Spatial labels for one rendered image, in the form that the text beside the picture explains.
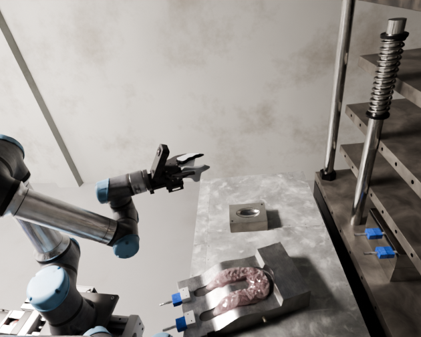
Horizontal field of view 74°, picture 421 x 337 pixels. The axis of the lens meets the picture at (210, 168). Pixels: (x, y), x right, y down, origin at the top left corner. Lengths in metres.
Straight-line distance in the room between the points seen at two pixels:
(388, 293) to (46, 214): 1.29
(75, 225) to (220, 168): 2.48
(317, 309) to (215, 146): 2.08
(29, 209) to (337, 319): 1.12
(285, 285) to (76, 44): 2.69
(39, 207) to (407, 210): 1.34
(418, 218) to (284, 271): 0.58
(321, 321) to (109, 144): 2.80
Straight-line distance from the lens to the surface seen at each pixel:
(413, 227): 1.38
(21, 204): 0.81
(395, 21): 1.23
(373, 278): 1.49
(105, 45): 2.97
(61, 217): 0.83
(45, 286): 1.03
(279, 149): 3.00
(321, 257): 1.48
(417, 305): 1.48
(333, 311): 1.34
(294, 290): 1.24
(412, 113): 1.68
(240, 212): 1.60
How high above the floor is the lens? 1.95
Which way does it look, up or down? 34 degrees down
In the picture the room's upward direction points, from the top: 9 degrees counter-clockwise
